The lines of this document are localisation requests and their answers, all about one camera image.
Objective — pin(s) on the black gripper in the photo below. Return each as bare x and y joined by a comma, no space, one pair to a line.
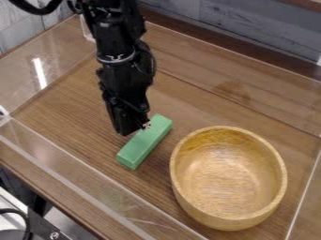
125,80

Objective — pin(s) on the green rectangular block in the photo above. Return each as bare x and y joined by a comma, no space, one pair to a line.
145,140

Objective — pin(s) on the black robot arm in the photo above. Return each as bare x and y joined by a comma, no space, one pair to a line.
117,26

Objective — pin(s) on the brown wooden bowl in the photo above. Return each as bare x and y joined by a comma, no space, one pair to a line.
229,177

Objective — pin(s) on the clear acrylic tray enclosure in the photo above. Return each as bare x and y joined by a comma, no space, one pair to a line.
58,144

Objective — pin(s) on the black metal table frame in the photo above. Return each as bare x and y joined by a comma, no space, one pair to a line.
49,223

